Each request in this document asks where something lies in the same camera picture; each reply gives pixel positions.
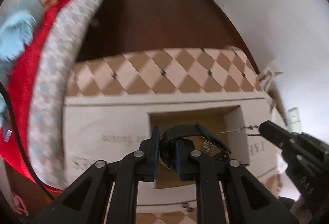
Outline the thin silver chain necklace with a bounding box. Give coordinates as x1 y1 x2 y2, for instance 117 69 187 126
220 124 261 137

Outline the black wrist band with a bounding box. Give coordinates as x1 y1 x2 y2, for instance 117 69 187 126
159 123 231 173

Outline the white cardboard box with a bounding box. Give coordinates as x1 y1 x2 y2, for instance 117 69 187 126
147 105 251 190

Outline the checkered printed table cloth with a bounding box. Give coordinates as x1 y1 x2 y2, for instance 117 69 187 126
61 47 283 224

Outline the checkered bed mattress cover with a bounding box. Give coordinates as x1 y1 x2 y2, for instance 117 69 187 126
27 0 103 190

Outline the red blanket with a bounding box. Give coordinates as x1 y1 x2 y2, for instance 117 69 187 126
1 0 61 192

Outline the light blue duvet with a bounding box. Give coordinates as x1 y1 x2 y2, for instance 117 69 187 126
1 0 47 127

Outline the white wall socket strip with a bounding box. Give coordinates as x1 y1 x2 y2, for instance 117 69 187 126
288 107 302 133

